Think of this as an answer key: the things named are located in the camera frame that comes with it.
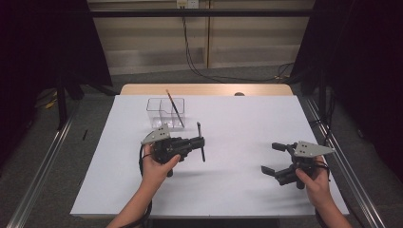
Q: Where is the light wooden table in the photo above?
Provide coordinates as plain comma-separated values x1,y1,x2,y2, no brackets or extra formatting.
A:
119,83,295,97

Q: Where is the black makeup brush silver ferrule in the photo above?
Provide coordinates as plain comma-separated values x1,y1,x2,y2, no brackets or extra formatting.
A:
196,122,206,163

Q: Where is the person's right hand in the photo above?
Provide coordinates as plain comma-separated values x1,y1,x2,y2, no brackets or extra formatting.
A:
295,156,333,207

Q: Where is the dark makeup brush gold ferrule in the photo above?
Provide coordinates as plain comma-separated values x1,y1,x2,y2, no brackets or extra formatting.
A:
165,88,185,128

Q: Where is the yellow floor cable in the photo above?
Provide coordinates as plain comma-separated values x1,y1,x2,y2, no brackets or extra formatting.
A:
43,97,60,110

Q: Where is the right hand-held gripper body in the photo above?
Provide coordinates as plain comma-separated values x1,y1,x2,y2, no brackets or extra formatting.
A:
275,141,336,190

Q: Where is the white wall socket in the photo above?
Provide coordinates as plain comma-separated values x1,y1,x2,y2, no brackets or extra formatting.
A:
176,0,201,10

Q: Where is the white table cover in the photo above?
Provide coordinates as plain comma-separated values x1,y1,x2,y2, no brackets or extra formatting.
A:
69,94,350,219

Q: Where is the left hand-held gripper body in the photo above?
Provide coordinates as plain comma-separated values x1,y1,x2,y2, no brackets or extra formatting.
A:
141,123,191,178

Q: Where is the clear acrylic organizer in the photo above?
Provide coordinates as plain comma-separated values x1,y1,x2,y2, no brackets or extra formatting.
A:
145,97,186,130

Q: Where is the black curtain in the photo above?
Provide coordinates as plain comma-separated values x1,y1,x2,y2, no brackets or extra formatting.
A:
290,0,403,174
0,0,114,162

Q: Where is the black power cable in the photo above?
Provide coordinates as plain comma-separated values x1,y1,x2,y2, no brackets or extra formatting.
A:
182,8,294,84

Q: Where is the person's left hand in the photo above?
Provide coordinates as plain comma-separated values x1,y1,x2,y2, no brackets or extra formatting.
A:
141,143,182,192

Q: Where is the aluminium floor rail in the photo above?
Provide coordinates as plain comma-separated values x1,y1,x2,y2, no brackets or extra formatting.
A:
303,94,387,228
6,100,82,228

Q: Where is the black stand post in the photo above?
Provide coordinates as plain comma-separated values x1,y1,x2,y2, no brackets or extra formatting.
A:
55,74,69,131

